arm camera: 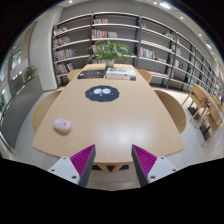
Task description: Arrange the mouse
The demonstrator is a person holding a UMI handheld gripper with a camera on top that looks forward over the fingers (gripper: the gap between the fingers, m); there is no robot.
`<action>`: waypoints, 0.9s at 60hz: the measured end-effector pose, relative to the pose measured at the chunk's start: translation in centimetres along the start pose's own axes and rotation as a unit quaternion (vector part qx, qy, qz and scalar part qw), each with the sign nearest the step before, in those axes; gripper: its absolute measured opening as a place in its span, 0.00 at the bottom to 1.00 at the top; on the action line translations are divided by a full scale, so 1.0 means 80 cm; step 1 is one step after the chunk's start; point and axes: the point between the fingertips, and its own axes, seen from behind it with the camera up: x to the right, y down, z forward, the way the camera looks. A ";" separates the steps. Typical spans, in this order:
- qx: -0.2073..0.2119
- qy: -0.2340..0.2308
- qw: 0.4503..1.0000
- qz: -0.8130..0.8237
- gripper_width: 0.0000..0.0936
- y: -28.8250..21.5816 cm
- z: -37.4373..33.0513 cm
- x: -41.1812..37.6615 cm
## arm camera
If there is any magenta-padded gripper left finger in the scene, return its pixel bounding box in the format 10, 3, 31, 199
47, 143, 97, 187

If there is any group of wooden slatted chairs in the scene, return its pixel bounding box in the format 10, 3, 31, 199
181, 83, 224, 145

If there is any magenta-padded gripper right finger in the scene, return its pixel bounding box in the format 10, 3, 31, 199
130, 143, 179, 188

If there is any group of ceiling lights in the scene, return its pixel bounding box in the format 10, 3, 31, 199
68, 0, 214, 51

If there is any black hardcover book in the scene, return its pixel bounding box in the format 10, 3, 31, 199
77, 69, 106, 80

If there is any dark cloud-shaped face mouse pad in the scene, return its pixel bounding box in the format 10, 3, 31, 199
84, 85, 120, 103

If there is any small green background potted plant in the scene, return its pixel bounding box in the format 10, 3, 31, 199
23, 65, 39, 83

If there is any green potted plant white pot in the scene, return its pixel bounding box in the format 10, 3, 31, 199
86, 39, 136, 69

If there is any pale pink computer mouse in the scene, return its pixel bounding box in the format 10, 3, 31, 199
52, 118, 73, 134

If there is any grey bookshelf unit with books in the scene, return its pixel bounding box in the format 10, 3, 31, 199
51, 11, 224, 101

